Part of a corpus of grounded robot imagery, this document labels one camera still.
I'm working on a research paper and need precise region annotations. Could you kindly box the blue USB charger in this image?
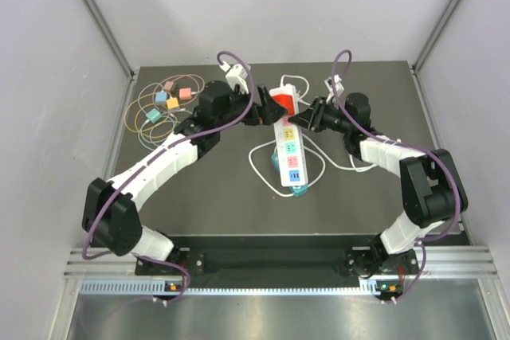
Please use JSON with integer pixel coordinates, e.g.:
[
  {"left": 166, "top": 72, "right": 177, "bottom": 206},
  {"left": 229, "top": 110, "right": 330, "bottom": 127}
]
[{"left": 154, "top": 92, "right": 168, "bottom": 105}]

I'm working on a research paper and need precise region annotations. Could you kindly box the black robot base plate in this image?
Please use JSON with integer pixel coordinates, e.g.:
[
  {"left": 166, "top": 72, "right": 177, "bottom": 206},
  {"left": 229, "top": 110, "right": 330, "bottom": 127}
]
[{"left": 134, "top": 234, "right": 426, "bottom": 282}]

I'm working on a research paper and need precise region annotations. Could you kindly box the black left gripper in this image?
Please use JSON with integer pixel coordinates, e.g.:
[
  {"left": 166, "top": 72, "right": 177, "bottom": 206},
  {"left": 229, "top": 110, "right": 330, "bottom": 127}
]
[{"left": 216, "top": 84, "right": 287, "bottom": 131}]

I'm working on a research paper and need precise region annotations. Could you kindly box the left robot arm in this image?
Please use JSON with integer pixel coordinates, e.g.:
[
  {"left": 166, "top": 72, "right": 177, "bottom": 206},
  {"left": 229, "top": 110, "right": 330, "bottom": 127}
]
[{"left": 82, "top": 80, "right": 287, "bottom": 274}]

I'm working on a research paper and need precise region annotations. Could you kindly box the yellow USB cable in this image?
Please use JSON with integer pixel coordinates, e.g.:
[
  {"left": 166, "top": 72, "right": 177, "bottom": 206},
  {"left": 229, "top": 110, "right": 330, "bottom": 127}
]
[{"left": 124, "top": 91, "right": 186, "bottom": 136}]

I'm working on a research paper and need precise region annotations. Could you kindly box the red cube socket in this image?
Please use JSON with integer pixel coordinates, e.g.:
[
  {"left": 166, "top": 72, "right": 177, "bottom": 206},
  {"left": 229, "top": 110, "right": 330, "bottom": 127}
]
[{"left": 272, "top": 93, "right": 296, "bottom": 116}]

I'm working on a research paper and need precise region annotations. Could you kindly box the green USB charger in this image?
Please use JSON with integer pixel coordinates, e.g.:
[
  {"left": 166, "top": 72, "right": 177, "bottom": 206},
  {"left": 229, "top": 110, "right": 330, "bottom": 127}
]
[{"left": 146, "top": 108, "right": 163, "bottom": 124}]

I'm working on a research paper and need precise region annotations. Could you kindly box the pink USB cable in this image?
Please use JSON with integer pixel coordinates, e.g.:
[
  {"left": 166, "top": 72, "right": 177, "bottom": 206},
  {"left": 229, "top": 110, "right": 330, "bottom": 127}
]
[{"left": 153, "top": 73, "right": 206, "bottom": 103}]

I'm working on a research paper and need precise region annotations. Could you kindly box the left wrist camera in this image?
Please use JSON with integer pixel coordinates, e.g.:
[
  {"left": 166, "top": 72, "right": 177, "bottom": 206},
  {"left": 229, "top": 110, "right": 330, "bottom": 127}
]
[{"left": 219, "top": 61, "right": 248, "bottom": 92}]

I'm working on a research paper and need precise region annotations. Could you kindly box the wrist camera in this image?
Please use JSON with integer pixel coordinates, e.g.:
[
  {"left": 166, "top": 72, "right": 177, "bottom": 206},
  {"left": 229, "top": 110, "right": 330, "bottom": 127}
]
[
  {"left": 324, "top": 75, "right": 344, "bottom": 97},
  {"left": 219, "top": 61, "right": 248, "bottom": 92}
]

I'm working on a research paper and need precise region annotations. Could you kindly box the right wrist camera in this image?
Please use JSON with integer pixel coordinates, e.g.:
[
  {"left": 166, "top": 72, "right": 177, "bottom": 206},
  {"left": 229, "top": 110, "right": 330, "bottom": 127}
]
[{"left": 324, "top": 75, "right": 344, "bottom": 97}]

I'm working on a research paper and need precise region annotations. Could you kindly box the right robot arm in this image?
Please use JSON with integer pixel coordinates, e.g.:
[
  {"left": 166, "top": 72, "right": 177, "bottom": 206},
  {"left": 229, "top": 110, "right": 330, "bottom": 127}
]
[{"left": 290, "top": 93, "right": 469, "bottom": 273}]

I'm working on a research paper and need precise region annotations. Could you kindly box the yellow USB charger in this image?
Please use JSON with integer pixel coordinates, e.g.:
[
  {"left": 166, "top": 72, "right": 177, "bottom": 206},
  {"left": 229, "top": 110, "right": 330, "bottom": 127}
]
[{"left": 166, "top": 97, "right": 180, "bottom": 111}]

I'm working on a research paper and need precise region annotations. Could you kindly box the teal power strip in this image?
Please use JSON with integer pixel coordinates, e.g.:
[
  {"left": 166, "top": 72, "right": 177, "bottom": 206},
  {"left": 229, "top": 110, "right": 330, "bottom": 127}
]
[{"left": 271, "top": 150, "right": 308, "bottom": 197}]

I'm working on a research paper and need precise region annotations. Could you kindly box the white power strip cable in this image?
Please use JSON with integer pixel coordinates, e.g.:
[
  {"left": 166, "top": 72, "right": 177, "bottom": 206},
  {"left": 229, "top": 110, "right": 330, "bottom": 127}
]
[{"left": 279, "top": 73, "right": 310, "bottom": 105}]

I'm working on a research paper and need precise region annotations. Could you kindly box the white power strip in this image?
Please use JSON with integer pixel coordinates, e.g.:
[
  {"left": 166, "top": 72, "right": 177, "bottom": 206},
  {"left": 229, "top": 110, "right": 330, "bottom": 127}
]
[{"left": 269, "top": 84, "right": 308, "bottom": 187}]

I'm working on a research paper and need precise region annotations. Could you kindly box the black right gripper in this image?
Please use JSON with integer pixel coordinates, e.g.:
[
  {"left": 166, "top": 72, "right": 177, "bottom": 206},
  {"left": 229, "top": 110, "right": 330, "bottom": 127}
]
[{"left": 289, "top": 96, "right": 353, "bottom": 135}]

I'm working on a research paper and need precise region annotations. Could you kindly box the white teal strip cable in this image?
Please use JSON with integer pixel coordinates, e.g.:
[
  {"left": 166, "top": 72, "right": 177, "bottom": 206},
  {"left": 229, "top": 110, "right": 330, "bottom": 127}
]
[{"left": 247, "top": 132, "right": 394, "bottom": 198}]

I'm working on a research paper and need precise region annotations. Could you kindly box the light blue USB cable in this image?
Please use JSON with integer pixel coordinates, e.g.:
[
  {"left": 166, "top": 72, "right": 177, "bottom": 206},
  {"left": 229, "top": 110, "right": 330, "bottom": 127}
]
[{"left": 137, "top": 83, "right": 200, "bottom": 134}]

